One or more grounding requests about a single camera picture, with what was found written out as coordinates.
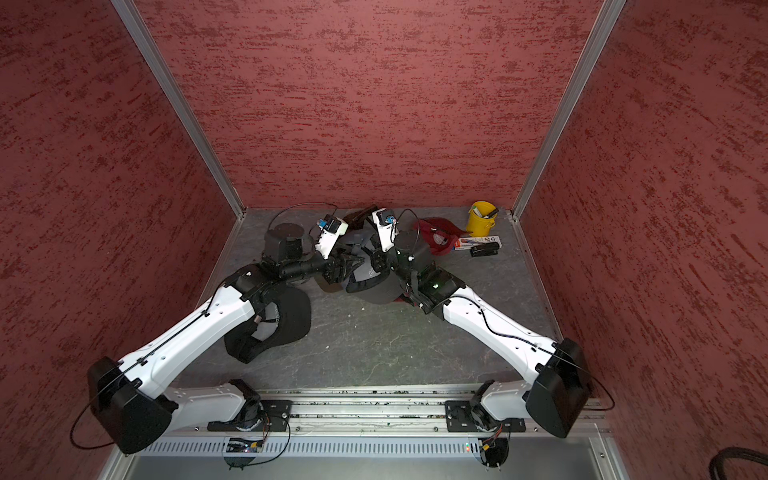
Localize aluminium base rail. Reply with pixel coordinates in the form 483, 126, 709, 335
143, 383, 607, 439

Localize small black device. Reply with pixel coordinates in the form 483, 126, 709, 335
470, 242, 500, 258

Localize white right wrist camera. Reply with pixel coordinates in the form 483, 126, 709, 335
371, 208, 397, 253

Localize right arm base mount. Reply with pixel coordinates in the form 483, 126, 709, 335
444, 400, 526, 433

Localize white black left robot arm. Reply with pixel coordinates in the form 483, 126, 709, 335
87, 215, 359, 454

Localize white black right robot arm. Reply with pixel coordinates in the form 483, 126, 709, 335
363, 231, 591, 438

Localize dark grey baseball cap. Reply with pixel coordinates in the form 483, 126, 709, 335
335, 229, 416, 306

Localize aluminium corner post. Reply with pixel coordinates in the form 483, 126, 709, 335
111, 0, 246, 220
511, 0, 626, 223

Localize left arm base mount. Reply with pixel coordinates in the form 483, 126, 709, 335
207, 400, 293, 433

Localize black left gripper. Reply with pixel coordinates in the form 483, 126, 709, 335
282, 242, 365, 284

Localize brown baseball cap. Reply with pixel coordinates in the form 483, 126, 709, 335
315, 205, 379, 290

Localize white toothpaste box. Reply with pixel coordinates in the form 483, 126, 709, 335
454, 236, 502, 251

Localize aluminium corner post left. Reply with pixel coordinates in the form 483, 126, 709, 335
111, 0, 246, 220

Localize black cable bundle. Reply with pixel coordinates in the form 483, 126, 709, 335
707, 445, 768, 480

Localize black baseball cap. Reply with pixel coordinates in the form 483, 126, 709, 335
224, 287, 312, 364

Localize red baseball cap back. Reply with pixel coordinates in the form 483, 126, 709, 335
417, 217, 469, 257

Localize yellow plastic bucket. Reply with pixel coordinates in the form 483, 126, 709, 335
466, 201, 499, 237

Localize aluminium corner post right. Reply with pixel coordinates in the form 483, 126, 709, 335
511, 0, 626, 223

